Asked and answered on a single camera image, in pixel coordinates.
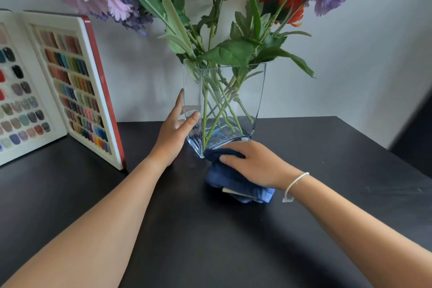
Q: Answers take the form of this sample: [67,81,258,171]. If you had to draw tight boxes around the person's right hand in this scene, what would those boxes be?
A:
[219,140,295,191]

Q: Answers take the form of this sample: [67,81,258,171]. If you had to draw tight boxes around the person's left hand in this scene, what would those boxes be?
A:
[149,89,201,167]

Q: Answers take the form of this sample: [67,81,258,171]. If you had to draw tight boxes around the dark blue cloth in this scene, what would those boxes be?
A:
[203,148,275,204]

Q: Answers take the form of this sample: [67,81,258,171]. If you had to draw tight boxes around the clear glass square vase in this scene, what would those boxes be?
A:
[183,60,267,159]

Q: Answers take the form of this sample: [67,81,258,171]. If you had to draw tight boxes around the person's left forearm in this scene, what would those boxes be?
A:
[2,153,167,288]

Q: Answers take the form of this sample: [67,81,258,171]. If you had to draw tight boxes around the person's right forearm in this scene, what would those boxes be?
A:
[285,168,432,288]

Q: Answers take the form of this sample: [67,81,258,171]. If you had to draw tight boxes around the nail sample display book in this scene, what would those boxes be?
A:
[0,9,127,171]

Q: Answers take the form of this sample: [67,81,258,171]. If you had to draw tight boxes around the small dark purple flower cluster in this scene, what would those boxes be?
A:
[92,0,155,37]

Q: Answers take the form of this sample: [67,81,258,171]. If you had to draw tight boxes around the rows of narrow nail colour swatches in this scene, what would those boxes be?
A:
[34,29,112,155]

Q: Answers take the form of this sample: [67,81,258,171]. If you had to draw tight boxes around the rows of oval nail colour swatches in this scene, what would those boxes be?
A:
[0,26,51,153]

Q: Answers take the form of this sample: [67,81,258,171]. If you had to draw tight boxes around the white string bracelet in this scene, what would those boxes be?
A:
[282,172,310,203]

